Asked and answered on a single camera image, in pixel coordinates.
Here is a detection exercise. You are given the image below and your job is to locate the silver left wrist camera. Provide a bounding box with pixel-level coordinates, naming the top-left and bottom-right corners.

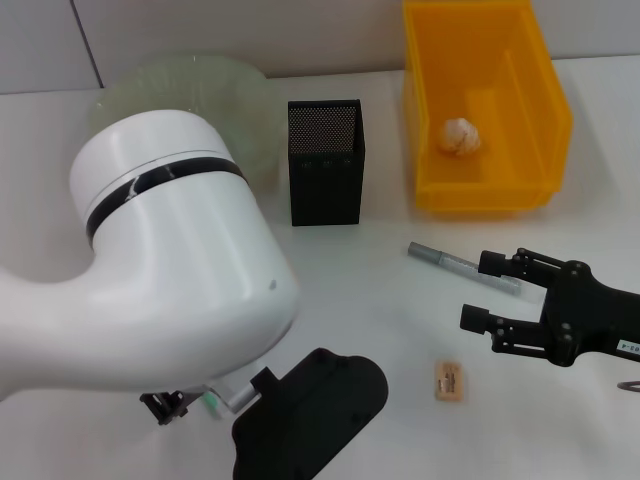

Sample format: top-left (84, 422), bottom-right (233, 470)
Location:
top-left (230, 347), bottom-right (391, 480)

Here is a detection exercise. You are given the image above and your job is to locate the translucent wavy fruit plate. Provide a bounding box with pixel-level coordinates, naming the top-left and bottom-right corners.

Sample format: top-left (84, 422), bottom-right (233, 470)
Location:
top-left (88, 53), bottom-right (281, 191)

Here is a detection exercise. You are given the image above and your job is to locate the beige eraser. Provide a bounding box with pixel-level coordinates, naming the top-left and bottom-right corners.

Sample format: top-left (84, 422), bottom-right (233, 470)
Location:
top-left (432, 358), bottom-right (471, 402)

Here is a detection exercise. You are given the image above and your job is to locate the paper ball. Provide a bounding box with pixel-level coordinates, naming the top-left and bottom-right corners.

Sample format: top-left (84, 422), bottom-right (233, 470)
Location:
top-left (438, 117), bottom-right (482, 158)

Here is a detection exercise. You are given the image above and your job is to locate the left gripper cable with plugs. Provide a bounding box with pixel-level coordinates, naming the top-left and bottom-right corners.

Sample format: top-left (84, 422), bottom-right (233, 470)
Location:
top-left (225, 383), bottom-right (257, 414)

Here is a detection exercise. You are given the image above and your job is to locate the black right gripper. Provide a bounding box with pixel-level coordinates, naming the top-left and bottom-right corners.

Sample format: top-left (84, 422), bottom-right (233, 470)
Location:
top-left (459, 246), bottom-right (640, 370)

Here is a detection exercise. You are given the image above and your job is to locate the yellow plastic bin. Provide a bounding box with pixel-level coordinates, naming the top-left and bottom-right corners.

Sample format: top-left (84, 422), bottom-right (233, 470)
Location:
top-left (402, 0), bottom-right (574, 212)

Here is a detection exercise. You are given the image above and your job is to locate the black mesh pen holder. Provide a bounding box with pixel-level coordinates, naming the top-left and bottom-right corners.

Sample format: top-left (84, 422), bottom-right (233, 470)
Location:
top-left (287, 98), bottom-right (367, 228)

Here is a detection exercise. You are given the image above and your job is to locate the silver marker pen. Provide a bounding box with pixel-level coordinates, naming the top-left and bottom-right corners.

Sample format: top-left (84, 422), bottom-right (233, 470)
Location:
top-left (407, 241), bottom-right (524, 297)

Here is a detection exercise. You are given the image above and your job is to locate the green white pen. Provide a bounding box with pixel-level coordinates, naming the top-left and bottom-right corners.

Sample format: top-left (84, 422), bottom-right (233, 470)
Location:
top-left (201, 393), bottom-right (235, 420)

